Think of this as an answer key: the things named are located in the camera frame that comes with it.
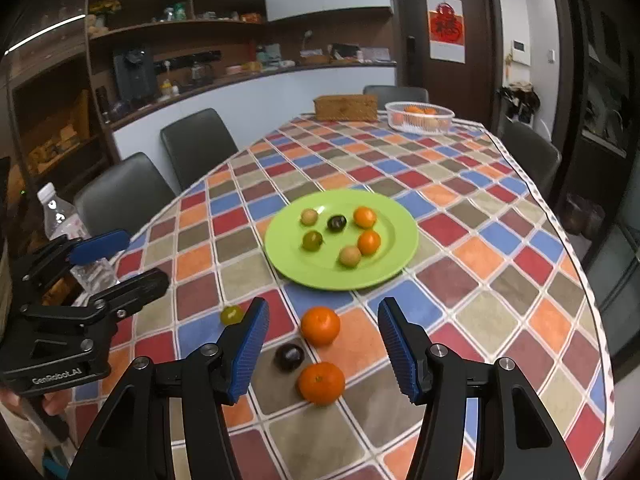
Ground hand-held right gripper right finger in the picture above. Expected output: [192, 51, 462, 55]
[377, 296, 583, 480]

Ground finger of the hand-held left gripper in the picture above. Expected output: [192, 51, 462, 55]
[75, 268, 171, 320]
[9, 229, 132, 292]

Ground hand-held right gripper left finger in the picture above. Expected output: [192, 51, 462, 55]
[65, 296, 271, 480]

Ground large orange mandarin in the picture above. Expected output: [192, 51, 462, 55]
[300, 307, 342, 346]
[298, 362, 346, 406]

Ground green plate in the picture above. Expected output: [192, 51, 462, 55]
[264, 189, 420, 292]

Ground person's left hand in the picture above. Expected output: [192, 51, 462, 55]
[40, 389, 71, 418]

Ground clear plastic water bottle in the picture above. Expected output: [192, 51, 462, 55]
[37, 183, 121, 296]

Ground grey dining chair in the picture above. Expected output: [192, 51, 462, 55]
[497, 121, 562, 201]
[160, 108, 239, 193]
[362, 85, 430, 105]
[74, 152, 177, 238]

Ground colourful chequered tablecloth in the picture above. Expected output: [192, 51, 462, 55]
[70, 110, 616, 480]

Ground white plastic basket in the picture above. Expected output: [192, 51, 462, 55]
[385, 101, 456, 135]

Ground yellow flowers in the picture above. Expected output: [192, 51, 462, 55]
[89, 0, 122, 28]

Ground woven brown box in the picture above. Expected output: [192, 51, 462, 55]
[314, 94, 379, 122]

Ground glass sliding door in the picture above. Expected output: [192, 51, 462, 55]
[580, 0, 640, 351]

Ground hanging bags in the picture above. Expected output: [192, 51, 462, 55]
[497, 82, 541, 123]

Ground red and white door poster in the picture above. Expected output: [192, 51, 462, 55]
[426, 0, 467, 64]

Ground dark brown door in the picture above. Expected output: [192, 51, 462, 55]
[389, 0, 502, 131]

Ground wooden wall shelf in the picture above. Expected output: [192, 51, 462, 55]
[86, 0, 268, 68]

